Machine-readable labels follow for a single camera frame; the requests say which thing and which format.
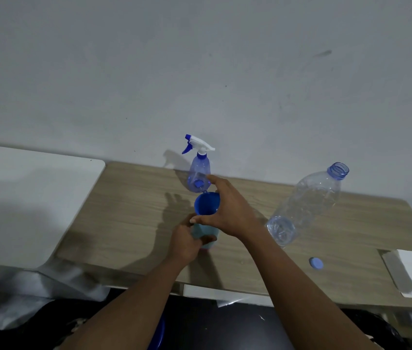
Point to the blue bottle cap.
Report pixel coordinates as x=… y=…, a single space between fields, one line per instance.
x=316 y=263

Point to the person's right hand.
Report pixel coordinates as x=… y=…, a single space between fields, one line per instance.
x=235 y=215

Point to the person's left forearm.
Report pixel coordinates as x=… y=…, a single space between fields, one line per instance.
x=129 y=309

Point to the blue plastic funnel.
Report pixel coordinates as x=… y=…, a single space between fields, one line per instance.
x=206 y=204

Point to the clear plastic water bottle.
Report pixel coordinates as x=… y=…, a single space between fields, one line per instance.
x=308 y=204

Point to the white blue spray head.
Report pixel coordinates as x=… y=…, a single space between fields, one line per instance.
x=198 y=143

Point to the white side table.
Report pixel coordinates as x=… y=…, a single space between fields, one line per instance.
x=23 y=207

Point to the light blue pink spray bottle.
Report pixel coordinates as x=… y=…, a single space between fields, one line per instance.
x=206 y=231

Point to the blue plastic bucket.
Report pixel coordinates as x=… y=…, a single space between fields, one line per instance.
x=158 y=335

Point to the black trash bag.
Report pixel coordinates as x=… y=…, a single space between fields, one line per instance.
x=373 y=328
x=56 y=324

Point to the wooden table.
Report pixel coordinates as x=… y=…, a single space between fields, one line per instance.
x=125 y=215

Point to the person's left hand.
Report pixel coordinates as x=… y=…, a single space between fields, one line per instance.
x=184 y=247

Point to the person's right forearm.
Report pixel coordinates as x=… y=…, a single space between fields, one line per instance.
x=300 y=298

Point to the transparent blue spray bottle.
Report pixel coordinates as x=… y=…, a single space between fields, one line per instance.
x=198 y=171

